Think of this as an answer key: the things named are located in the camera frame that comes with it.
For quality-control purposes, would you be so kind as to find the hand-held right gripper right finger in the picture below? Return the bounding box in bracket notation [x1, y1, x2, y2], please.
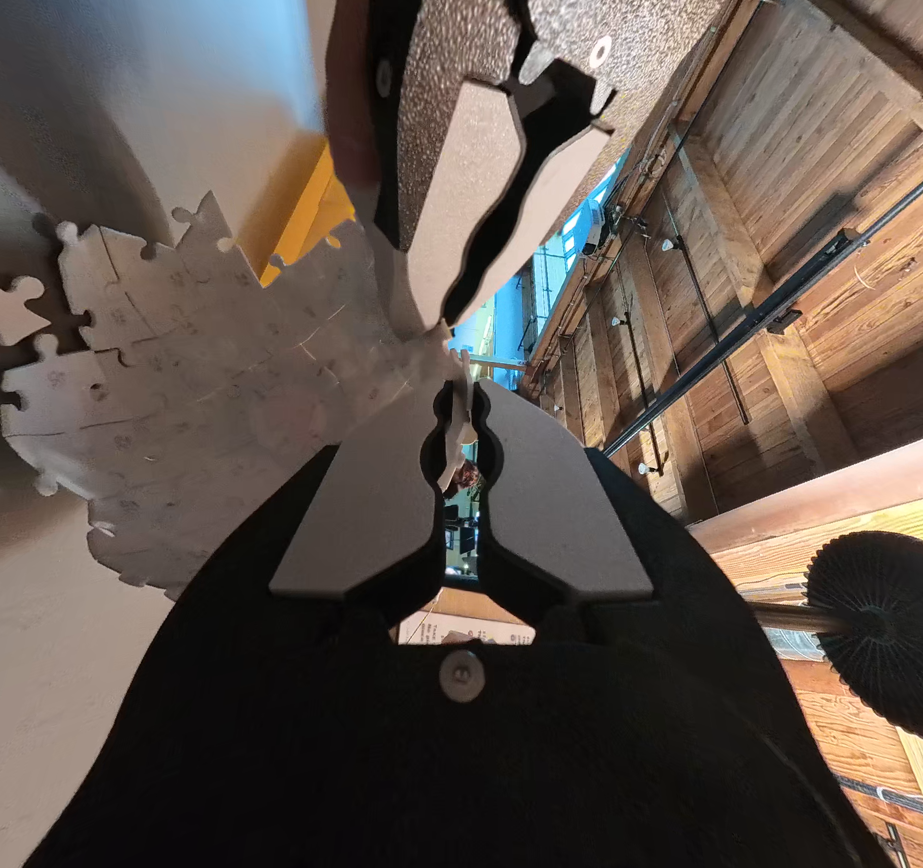
[472, 378, 656, 607]

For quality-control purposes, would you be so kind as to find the bright window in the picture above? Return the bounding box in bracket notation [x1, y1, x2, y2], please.
[450, 150, 632, 379]

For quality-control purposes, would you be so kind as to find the metal rod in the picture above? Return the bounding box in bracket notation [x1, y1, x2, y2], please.
[750, 603, 845, 637]

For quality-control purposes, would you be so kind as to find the white ceiling projector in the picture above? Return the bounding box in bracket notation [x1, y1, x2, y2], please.
[577, 198, 623, 258]

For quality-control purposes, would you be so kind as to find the yellow panel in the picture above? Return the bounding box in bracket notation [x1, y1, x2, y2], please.
[258, 138, 358, 288]

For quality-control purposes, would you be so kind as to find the white puzzle piece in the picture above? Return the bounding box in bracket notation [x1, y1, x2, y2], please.
[0, 275, 53, 347]

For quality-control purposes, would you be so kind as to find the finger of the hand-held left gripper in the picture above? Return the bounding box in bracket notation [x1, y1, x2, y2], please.
[400, 78, 540, 322]
[443, 124, 614, 328]

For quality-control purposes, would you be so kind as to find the partly built white puzzle ball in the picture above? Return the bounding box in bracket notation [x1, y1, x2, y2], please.
[0, 186, 477, 604]

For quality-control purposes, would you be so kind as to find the white paper sign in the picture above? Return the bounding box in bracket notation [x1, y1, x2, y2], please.
[398, 612, 536, 647]

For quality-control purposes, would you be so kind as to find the person's left hand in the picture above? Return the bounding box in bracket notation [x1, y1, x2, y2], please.
[323, 0, 382, 191]

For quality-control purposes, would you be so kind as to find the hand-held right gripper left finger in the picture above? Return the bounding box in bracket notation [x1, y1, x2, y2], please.
[268, 378, 462, 602]

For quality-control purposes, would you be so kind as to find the black pleated round fixture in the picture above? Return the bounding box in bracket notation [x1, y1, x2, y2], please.
[804, 531, 923, 732]

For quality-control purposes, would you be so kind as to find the black cable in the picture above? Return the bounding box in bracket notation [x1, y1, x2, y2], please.
[833, 773, 923, 815]

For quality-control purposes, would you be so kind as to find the black ceiling pipe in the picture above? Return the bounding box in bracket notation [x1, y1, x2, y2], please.
[600, 182, 923, 459]

